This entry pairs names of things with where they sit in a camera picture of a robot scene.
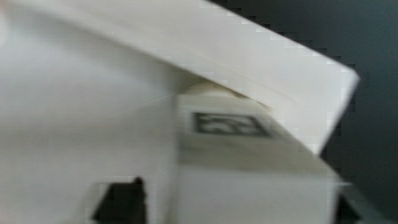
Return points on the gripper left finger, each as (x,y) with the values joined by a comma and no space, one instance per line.
(122,208)

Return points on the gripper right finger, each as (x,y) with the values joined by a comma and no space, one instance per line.
(354,211)

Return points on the white leg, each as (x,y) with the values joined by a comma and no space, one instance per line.
(253,179)

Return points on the white square tabletop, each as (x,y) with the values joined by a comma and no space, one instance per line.
(102,57)

